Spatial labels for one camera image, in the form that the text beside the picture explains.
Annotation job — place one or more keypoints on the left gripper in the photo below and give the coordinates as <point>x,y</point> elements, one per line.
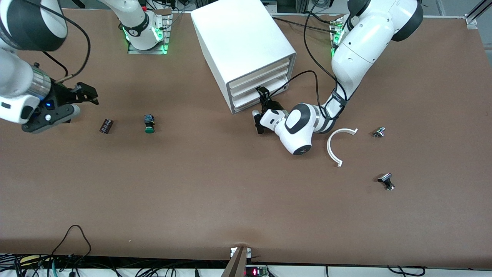
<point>272,105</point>

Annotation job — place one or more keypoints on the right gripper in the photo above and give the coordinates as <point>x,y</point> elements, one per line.
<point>61,95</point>

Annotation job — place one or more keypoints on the green push button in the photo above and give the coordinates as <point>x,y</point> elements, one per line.
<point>149,124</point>

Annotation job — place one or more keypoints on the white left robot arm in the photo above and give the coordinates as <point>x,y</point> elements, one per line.
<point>365,46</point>

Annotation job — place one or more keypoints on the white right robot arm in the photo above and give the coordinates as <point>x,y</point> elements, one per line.
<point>15,73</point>

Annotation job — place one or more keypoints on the black terminal block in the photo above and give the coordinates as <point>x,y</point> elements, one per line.
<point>106,126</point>

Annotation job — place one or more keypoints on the white curved plastic arc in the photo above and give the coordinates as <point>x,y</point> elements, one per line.
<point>329,148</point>

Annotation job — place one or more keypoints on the black box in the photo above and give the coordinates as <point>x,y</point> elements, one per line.
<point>292,5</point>

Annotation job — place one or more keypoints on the device with red display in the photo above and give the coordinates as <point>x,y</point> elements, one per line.
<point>255,272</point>

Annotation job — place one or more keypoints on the aluminium right arm base plate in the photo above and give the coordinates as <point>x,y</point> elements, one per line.
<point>148,51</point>

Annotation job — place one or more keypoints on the aluminium left arm base plate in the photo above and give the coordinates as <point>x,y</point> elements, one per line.
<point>333,42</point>

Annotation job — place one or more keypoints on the small silver metal switch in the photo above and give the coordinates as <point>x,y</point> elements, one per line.
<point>379,132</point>

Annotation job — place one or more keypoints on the black capped metal switch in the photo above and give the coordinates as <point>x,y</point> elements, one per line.
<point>386,180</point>

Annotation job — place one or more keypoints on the brown camera mount post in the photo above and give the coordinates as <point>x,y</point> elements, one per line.
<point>236,263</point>

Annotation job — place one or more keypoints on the aluminium frame profile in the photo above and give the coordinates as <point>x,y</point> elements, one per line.
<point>476,15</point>

